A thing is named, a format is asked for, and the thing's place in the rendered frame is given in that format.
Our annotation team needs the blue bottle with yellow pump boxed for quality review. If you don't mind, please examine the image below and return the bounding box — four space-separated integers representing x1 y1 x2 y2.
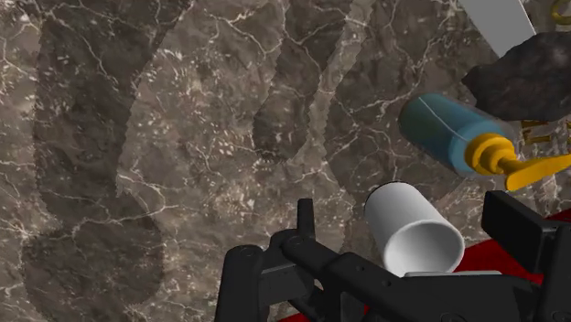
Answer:
397 92 571 192

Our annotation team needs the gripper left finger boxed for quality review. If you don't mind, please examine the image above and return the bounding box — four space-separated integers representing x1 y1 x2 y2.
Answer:
213 198 403 322

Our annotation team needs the gold metal stand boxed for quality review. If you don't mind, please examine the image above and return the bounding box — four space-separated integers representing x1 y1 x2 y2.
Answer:
521 118 571 146

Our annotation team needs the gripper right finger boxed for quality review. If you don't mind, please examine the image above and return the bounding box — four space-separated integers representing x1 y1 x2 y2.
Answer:
480 190 571 322

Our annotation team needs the red flat object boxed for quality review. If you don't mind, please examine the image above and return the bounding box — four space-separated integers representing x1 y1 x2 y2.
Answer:
276 208 571 322

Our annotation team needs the light grey flat slab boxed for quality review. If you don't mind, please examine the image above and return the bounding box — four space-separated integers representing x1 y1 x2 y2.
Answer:
458 0 537 59

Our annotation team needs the gold ring object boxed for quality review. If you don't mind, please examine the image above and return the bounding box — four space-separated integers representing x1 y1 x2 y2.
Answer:
550 0 571 26

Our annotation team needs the dark grey rock-shaped object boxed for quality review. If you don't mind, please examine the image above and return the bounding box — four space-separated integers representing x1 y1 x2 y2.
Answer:
461 30 571 123

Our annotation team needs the white cup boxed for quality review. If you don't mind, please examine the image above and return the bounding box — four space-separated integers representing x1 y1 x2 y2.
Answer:
364 180 466 278

